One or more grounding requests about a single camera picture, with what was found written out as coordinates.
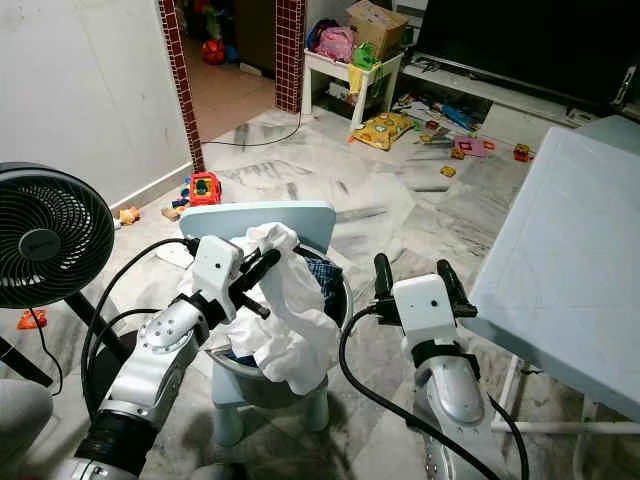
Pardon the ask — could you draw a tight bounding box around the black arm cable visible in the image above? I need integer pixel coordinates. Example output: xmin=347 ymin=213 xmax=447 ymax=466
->
xmin=80 ymin=238 xmax=196 ymax=401
xmin=338 ymin=305 xmax=531 ymax=480

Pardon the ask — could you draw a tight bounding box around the brown cardboard box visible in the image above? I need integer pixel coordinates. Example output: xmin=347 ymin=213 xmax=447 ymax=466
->
xmin=345 ymin=0 xmax=411 ymax=59

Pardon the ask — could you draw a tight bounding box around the yellow patterned cushion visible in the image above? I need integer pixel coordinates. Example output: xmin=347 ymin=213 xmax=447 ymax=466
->
xmin=350 ymin=112 xmax=416 ymax=151

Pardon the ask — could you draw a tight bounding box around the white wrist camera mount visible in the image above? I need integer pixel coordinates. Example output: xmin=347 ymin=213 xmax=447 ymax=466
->
xmin=392 ymin=274 xmax=461 ymax=346
xmin=188 ymin=236 xmax=246 ymax=323

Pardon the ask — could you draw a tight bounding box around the red plastic toy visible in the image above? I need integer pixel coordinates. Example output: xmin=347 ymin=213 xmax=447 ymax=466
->
xmin=188 ymin=170 xmax=223 ymax=208

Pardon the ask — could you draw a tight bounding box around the small white side table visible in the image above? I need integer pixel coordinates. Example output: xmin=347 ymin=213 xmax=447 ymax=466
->
xmin=300 ymin=48 xmax=406 ymax=131

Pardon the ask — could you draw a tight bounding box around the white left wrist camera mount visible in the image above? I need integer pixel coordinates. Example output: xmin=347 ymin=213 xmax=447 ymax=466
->
xmin=188 ymin=236 xmax=246 ymax=323

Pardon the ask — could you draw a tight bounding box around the red ball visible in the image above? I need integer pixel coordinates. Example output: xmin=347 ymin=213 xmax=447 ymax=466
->
xmin=200 ymin=38 xmax=227 ymax=65

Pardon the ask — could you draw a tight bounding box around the person leg in grey trousers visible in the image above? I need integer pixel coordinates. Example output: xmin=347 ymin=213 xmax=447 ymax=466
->
xmin=0 ymin=378 xmax=66 ymax=480

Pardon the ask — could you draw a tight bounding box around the black floor cable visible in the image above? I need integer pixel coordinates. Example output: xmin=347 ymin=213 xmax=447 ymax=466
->
xmin=202 ymin=113 xmax=303 ymax=149

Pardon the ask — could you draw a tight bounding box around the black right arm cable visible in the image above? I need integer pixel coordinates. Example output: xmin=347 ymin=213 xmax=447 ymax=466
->
xmin=338 ymin=305 xmax=531 ymax=480

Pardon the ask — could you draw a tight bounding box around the pink bag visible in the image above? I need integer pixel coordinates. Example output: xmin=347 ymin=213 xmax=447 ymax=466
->
xmin=310 ymin=26 xmax=356 ymax=64

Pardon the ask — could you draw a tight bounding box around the grey laundry basket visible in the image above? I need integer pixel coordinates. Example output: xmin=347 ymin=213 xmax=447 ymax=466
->
xmin=210 ymin=262 xmax=351 ymax=409

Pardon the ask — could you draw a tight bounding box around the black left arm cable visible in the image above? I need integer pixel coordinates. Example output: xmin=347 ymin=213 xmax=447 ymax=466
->
xmin=80 ymin=238 xmax=196 ymax=401

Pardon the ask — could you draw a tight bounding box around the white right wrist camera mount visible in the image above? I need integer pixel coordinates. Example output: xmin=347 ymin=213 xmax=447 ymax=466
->
xmin=392 ymin=274 xmax=461 ymax=346

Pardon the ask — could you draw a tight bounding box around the light blue plastic chair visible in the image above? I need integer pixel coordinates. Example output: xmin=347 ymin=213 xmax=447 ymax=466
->
xmin=180 ymin=200 xmax=336 ymax=446

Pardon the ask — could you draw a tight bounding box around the white garment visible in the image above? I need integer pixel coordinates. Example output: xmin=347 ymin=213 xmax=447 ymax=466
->
xmin=175 ymin=222 xmax=343 ymax=396

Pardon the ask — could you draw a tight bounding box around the blue checked cloth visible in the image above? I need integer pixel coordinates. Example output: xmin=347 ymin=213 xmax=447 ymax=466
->
xmin=305 ymin=255 xmax=346 ymax=301

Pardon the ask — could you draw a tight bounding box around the white television stand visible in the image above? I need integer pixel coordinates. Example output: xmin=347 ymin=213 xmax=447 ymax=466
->
xmin=400 ymin=60 xmax=611 ymax=149

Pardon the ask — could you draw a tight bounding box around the light grey folding table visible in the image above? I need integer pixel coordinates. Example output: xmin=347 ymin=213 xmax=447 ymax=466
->
xmin=465 ymin=115 xmax=640 ymax=441

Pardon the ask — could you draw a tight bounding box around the red brick pillar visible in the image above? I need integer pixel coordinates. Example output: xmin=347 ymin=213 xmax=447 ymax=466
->
xmin=274 ymin=0 xmax=307 ymax=114
xmin=157 ymin=0 xmax=206 ymax=173

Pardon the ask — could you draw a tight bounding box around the orange packet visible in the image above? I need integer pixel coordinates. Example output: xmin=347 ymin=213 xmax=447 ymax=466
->
xmin=17 ymin=308 xmax=49 ymax=331

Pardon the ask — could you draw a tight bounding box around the black television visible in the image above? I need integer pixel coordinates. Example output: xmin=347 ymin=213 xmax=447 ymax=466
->
xmin=415 ymin=0 xmax=640 ymax=111

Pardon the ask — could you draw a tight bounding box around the pink toy board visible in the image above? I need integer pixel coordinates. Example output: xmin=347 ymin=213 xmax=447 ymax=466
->
xmin=452 ymin=135 xmax=491 ymax=159

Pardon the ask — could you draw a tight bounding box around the black floor fan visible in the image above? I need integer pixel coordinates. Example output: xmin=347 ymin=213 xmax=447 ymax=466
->
xmin=0 ymin=163 xmax=136 ymax=401

